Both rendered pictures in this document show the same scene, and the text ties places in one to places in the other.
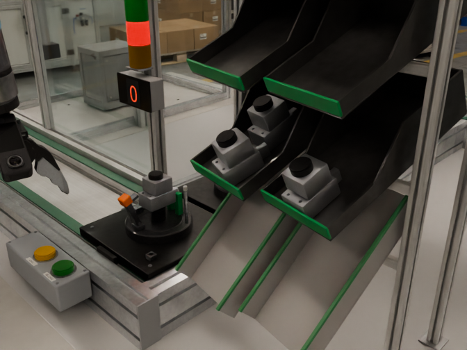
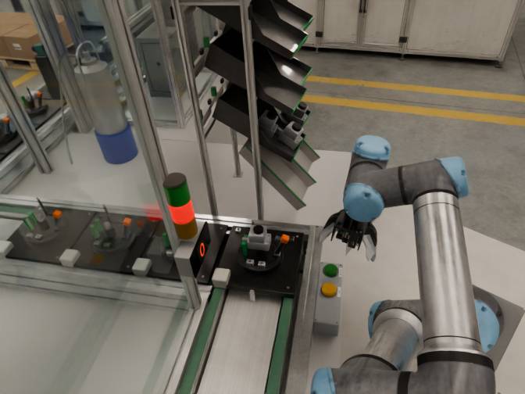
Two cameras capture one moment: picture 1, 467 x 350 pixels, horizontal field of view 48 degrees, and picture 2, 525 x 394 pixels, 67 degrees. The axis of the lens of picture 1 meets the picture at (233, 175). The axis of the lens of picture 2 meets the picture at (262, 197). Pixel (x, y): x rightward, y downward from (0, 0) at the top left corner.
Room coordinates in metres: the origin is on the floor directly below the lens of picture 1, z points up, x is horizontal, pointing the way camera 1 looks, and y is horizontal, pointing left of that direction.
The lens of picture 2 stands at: (1.35, 0.86, 1.92)
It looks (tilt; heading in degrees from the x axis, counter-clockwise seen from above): 41 degrees down; 239
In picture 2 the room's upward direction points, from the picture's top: 4 degrees counter-clockwise
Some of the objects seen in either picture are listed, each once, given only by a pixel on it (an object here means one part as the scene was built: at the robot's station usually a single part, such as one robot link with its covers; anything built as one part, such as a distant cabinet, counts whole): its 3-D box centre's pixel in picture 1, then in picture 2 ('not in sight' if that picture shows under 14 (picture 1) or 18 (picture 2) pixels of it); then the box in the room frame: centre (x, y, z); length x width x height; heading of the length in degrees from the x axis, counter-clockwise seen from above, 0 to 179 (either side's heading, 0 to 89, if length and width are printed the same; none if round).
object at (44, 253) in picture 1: (45, 255); (329, 290); (0.86, 0.37, 0.96); 0.04 x 0.04 x 0.02
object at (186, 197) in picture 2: (136, 8); (176, 191); (1.18, 0.21, 1.39); 0.05 x 0.05 x 0.05
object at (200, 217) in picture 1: (159, 230); (260, 258); (0.96, 0.16, 0.96); 0.24 x 0.24 x 0.02; 45
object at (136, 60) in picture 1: (140, 55); (185, 224); (1.18, 0.21, 1.29); 0.05 x 0.05 x 0.05
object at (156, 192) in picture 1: (160, 187); (255, 236); (0.96, 0.15, 1.06); 0.08 x 0.04 x 0.07; 135
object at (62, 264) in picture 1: (63, 269); (330, 270); (0.82, 0.32, 0.96); 0.04 x 0.04 x 0.02
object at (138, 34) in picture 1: (138, 32); (181, 208); (1.18, 0.21, 1.34); 0.05 x 0.05 x 0.05
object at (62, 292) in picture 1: (47, 267); (328, 296); (0.86, 0.37, 0.93); 0.21 x 0.07 x 0.06; 45
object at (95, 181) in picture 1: (95, 201); (230, 357); (1.19, 0.35, 0.91); 0.84 x 0.28 x 0.10; 45
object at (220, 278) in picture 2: not in sight; (221, 277); (1.10, 0.16, 0.97); 0.05 x 0.05 x 0.04; 45
